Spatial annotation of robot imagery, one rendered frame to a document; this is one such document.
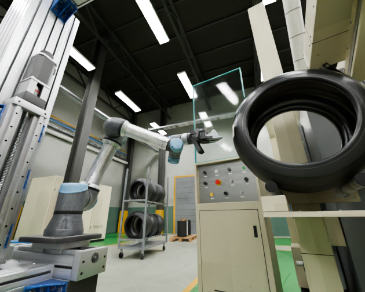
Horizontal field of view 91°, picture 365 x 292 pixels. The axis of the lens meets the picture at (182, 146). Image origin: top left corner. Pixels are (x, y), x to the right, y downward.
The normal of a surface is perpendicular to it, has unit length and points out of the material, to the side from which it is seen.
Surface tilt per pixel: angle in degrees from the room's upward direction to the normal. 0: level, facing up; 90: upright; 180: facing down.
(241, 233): 90
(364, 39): 162
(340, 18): 180
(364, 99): 90
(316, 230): 90
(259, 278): 90
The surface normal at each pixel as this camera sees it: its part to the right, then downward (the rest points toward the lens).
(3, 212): 0.93, -0.14
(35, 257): -0.36, -0.35
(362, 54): -0.15, 0.78
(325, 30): 0.00, 0.93
